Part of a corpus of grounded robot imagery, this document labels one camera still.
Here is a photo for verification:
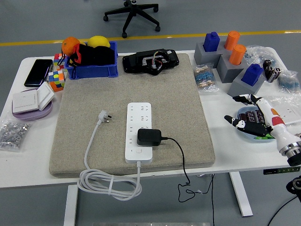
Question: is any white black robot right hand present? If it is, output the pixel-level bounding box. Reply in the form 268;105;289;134
224;94;299;151

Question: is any thin black plug cord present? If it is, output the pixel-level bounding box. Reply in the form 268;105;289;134
161;136;214;203

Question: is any white power strip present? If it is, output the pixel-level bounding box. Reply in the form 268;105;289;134
124;102;153;165

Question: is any pile of green batteries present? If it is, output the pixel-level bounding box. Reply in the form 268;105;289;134
253;132;275;140

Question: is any clear bag with white socket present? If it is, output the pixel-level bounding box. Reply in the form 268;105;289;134
258;95;301;127

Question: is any light blue plate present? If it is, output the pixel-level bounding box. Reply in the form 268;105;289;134
236;105;277;143

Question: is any pile of dark capacitors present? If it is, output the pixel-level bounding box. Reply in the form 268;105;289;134
238;109;266;125

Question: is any black table control panel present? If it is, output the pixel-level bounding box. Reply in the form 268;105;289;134
263;166;301;175

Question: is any clear bag of blue resistors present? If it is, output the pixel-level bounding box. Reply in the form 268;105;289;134
277;70;301;95

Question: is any bundle of black capacitors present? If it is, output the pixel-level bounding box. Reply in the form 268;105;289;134
262;59;282;83

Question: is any grey block holder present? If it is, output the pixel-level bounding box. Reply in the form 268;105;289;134
194;41;226;69
216;53;248;83
227;68;266;99
218;41;235;57

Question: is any blue square peg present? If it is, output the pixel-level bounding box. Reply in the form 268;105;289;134
241;63;264;87
203;32;221;52

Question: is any clear bag of small parts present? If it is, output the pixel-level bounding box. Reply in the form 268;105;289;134
243;45;277;69

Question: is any orange cylinder peg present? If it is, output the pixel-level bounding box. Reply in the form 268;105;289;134
229;44;247;66
224;31;241;51

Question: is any bag of striped resistors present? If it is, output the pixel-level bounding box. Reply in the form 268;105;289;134
192;64;220;93

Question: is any black office chair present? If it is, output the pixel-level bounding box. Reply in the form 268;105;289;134
103;0;162;39

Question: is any grey-brown mat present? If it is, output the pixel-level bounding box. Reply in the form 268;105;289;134
48;53;216;178

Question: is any blue plastic bin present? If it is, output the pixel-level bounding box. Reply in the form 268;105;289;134
63;41;119;80

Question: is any yellow lemon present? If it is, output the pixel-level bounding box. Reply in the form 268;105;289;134
87;35;111;48

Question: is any orange fruit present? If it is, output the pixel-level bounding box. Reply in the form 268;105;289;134
61;36;81;57

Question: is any large colourful puzzle cube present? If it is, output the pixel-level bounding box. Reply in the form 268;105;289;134
48;70;66;92

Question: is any small colourful puzzle cube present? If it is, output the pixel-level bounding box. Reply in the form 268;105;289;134
53;53;68;71

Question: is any black smartphone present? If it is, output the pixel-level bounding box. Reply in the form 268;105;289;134
24;58;54;87

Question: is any purple plate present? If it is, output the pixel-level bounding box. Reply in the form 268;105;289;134
12;88;54;121

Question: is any bag of metal nuts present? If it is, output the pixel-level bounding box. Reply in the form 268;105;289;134
0;117;32;152

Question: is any black hanging cable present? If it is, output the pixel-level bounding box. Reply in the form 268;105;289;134
210;173;216;226

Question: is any black device with coloured wires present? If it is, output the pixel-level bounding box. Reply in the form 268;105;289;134
122;48;180;76

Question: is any white power cord with plug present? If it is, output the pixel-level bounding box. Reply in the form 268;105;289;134
77;109;143;201

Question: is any black drawstring pouch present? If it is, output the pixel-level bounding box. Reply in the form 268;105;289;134
57;43;116;80

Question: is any tilted white wall switch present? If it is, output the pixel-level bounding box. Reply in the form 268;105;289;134
36;81;55;111

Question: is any flat white wall switch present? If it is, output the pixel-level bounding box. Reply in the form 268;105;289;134
12;89;39;114

